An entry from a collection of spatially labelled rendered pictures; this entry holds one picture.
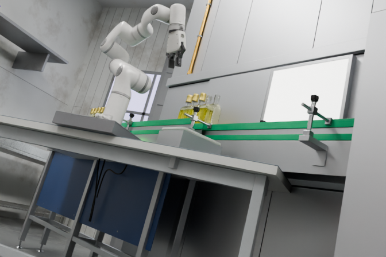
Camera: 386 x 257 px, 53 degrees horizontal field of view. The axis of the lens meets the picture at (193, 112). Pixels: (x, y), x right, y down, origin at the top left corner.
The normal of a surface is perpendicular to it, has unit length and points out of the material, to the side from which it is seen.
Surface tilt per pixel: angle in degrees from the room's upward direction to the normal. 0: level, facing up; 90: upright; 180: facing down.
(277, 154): 90
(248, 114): 90
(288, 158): 90
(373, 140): 90
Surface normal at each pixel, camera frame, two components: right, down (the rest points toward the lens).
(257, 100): -0.73, -0.36
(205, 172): -0.35, -0.35
